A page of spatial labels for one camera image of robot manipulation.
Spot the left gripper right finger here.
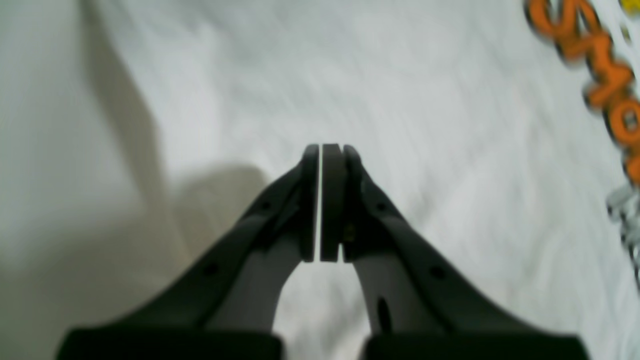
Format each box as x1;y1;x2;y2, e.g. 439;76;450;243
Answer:
320;144;589;360

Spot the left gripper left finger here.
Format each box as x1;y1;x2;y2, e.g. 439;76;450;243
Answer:
56;145;320;360

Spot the white printed T-shirt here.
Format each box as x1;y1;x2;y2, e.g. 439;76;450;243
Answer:
1;0;639;360

